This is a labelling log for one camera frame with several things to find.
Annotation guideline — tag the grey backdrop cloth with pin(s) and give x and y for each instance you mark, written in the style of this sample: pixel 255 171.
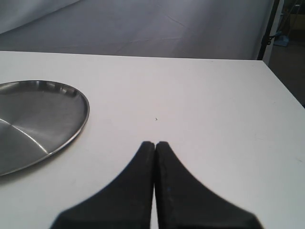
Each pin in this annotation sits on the grey backdrop cloth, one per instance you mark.
pixel 212 29

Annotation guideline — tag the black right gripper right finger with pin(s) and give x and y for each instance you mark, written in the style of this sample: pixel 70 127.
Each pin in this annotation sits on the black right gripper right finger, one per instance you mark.
pixel 183 202

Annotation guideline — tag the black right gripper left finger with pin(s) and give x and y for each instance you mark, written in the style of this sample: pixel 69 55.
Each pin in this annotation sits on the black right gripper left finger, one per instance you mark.
pixel 125 203

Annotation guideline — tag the black stand pole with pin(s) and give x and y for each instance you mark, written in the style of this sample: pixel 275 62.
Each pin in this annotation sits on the black stand pole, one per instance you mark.
pixel 266 40

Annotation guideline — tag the round stainless steel plate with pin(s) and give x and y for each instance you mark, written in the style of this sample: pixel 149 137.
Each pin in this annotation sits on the round stainless steel plate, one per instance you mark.
pixel 38 118

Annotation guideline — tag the dark blue cloth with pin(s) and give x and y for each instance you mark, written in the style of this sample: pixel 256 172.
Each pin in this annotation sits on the dark blue cloth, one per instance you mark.
pixel 281 40

